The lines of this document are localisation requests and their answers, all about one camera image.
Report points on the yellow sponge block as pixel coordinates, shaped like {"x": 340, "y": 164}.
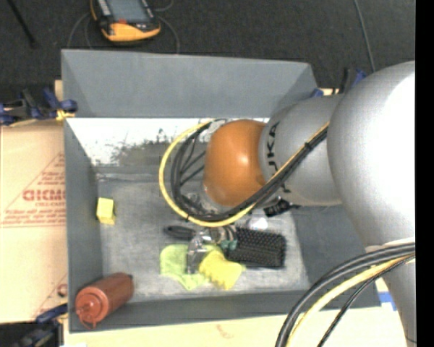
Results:
{"x": 105, "y": 210}

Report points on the black elongated tool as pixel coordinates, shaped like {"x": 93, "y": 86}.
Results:
{"x": 176, "y": 231}

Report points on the brown cardboard board red print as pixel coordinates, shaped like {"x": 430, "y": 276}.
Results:
{"x": 29, "y": 251}

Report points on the red-brown bottle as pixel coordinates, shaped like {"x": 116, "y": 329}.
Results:
{"x": 105, "y": 296}

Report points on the grey metal bin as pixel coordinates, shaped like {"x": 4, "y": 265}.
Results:
{"x": 137, "y": 85}

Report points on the yellow-green cloth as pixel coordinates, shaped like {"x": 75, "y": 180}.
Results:
{"x": 171, "y": 262}

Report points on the yellow soft toy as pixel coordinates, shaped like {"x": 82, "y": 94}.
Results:
{"x": 222, "y": 271}

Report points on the black studded brush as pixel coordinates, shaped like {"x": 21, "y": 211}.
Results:
{"x": 260, "y": 248}

